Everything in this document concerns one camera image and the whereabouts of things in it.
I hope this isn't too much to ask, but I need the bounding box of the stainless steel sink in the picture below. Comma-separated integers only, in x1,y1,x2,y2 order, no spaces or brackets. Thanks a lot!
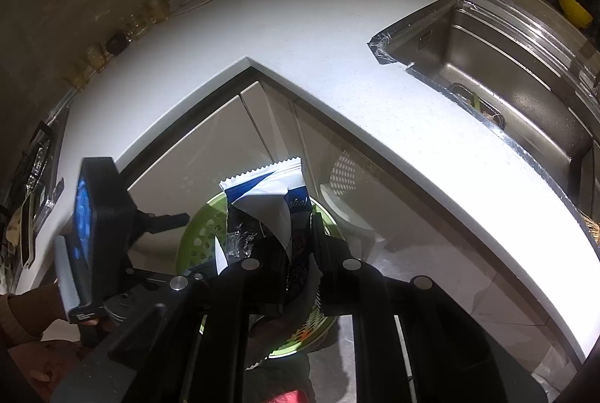
368,0,600,198

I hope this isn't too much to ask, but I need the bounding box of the person's left hand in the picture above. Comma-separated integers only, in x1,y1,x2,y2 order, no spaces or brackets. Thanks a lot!
6,281,101,344

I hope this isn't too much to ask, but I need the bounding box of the black round jar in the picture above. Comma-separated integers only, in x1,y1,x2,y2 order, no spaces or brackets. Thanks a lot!
105,30,129,55

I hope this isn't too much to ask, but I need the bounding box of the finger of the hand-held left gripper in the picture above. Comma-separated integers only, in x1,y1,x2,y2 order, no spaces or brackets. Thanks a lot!
136,212,191,236
123,267,207,288

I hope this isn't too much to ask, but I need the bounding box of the green plastic basket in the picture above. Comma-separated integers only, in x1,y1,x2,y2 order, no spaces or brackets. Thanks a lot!
174,192,345,359

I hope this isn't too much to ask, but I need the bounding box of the red cloth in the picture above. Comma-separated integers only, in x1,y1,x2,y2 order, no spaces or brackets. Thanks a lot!
262,389,315,403

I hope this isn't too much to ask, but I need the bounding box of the yellow bowl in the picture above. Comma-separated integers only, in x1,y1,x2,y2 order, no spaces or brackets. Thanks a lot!
558,0,594,29

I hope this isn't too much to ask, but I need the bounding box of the blue white foil wrapper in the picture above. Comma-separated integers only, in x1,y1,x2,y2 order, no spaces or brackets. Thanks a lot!
214,157,324,305

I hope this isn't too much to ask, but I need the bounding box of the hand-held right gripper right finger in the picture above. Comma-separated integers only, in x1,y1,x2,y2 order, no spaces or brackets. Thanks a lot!
309,212,550,403

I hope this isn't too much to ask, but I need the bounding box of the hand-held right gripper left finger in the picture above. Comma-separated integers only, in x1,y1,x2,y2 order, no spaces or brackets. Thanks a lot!
51,241,291,403

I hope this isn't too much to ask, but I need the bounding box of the white cabinet door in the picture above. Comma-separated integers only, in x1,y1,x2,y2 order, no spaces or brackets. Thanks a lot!
241,82,301,165
295,100,558,338

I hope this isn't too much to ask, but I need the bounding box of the black gas stove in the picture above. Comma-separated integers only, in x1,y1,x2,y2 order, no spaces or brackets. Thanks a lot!
0,108,71,291

